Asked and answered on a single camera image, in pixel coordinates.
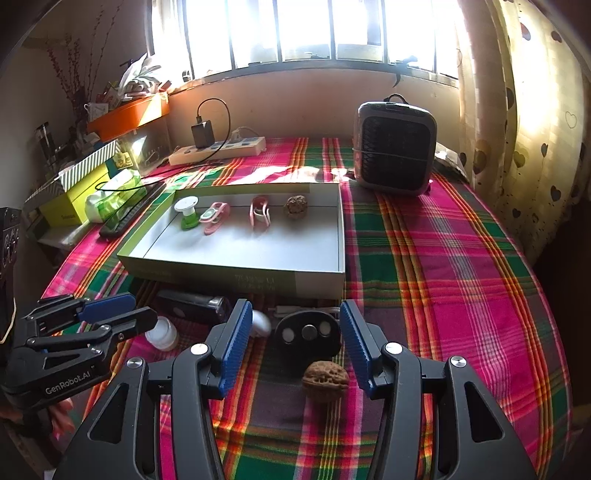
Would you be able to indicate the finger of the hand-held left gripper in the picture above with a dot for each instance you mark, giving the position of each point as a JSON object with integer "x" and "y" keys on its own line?
{"x": 134, "y": 321}
{"x": 108, "y": 307}

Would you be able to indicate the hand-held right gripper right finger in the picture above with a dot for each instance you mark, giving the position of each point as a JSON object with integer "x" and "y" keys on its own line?
{"x": 355, "y": 350}

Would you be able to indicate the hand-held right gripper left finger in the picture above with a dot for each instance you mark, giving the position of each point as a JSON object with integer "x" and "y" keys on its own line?
{"x": 235, "y": 350}

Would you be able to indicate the white mushroom-shaped knob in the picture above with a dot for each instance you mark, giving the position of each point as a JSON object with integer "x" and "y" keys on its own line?
{"x": 262, "y": 323}

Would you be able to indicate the brown walnut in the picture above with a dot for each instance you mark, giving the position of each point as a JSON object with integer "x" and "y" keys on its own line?
{"x": 325, "y": 381}
{"x": 295, "y": 206}

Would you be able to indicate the black oval device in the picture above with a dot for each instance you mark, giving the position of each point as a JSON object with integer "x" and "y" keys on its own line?
{"x": 307, "y": 344}

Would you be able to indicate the black rectangular case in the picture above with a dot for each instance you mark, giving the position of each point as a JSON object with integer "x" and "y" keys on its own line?
{"x": 189, "y": 304}

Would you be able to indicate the green cardboard box tray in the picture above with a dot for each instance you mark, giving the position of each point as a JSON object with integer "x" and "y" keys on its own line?
{"x": 240, "y": 249}

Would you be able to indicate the green and white suction stand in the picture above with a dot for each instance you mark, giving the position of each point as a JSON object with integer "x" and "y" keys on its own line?
{"x": 185, "y": 205}

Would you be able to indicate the pink clip with green roller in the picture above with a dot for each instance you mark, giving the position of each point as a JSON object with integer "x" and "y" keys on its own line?
{"x": 210, "y": 216}

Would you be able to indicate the pink plastic clip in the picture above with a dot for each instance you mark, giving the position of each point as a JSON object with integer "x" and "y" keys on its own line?
{"x": 252, "y": 210}

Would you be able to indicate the black remote control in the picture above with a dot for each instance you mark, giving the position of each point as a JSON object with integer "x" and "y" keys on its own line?
{"x": 129, "y": 214}

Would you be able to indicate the green tissue pack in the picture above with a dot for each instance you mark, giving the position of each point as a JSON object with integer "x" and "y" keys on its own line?
{"x": 115, "y": 196}

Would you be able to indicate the yellow-green box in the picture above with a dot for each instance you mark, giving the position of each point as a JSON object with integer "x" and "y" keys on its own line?
{"x": 69, "y": 203}

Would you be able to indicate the plaid tablecloth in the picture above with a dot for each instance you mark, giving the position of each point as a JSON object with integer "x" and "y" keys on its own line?
{"x": 438, "y": 277}

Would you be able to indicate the striped box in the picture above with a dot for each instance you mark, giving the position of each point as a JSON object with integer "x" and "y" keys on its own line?
{"x": 87, "y": 164}

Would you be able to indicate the clear glass tank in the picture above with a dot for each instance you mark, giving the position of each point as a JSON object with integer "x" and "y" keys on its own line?
{"x": 150, "y": 147}

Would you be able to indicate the dark glass tumbler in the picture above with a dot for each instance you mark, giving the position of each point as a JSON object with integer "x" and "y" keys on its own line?
{"x": 47, "y": 141}

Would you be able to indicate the small white plastic piece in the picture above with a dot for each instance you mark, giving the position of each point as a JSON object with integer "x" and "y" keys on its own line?
{"x": 340, "y": 174}

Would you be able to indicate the white power strip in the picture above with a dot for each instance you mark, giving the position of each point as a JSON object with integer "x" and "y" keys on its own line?
{"x": 217, "y": 150}

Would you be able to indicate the orange tray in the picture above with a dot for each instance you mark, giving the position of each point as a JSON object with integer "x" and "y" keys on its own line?
{"x": 129, "y": 115}

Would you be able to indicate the white mug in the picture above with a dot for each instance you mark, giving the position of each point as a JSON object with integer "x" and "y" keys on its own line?
{"x": 94, "y": 112}

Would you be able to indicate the black charger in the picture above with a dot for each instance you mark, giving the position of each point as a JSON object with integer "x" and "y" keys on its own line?
{"x": 203, "y": 134}

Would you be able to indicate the grey portable heater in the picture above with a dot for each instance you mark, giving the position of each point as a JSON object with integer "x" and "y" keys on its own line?
{"x": 392, "y": 143}

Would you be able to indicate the clear plastic wrapper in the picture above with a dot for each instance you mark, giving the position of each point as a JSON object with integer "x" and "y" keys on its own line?
{"x": 450, "y": 159}

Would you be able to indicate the white power plug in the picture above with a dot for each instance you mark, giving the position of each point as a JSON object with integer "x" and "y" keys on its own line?
{"x": 242, "y": 134}

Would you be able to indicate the dried flower branches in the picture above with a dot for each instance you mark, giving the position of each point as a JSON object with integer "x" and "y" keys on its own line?
{"x": 69, "y": 92}

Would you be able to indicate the pale crumpled bag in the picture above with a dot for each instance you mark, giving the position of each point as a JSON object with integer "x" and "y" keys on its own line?
{"x": 138, "y": 74}

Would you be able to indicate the heart-print curtain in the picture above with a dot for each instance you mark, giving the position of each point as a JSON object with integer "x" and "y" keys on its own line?
{"x": 531, "y": 138}

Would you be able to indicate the barred window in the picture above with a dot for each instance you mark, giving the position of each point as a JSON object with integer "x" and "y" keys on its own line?
{"x": 304, "y": 27}

